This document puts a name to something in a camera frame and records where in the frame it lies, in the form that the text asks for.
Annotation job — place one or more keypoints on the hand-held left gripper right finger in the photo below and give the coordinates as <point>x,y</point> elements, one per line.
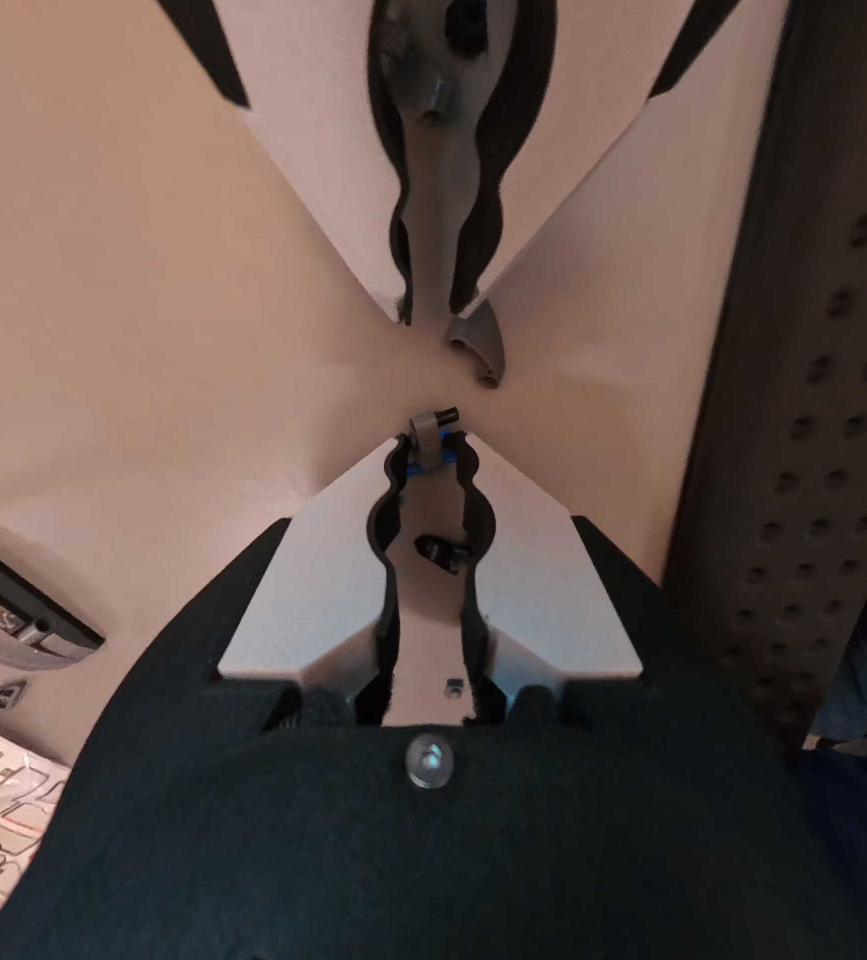
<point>553,600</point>

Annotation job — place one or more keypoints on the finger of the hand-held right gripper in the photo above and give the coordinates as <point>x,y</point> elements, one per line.
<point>306,75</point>
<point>583,75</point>

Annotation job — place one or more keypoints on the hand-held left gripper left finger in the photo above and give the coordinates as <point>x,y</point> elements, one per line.
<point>298,600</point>

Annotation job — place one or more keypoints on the grey liftarm with blue pins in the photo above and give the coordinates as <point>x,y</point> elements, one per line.
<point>426,435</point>

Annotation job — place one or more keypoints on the grey curved liftarm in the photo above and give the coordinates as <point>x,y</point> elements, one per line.
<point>478,337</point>

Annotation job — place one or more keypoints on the transparent lego canopy piece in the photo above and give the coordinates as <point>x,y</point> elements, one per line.
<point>21,600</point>

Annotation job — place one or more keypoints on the short black pin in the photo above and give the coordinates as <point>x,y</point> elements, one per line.
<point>437,551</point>

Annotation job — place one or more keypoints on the small grey clip piece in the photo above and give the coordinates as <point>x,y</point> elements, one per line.
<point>10,694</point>

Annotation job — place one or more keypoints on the dark perforated chair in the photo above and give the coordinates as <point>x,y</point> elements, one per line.
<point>816,337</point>

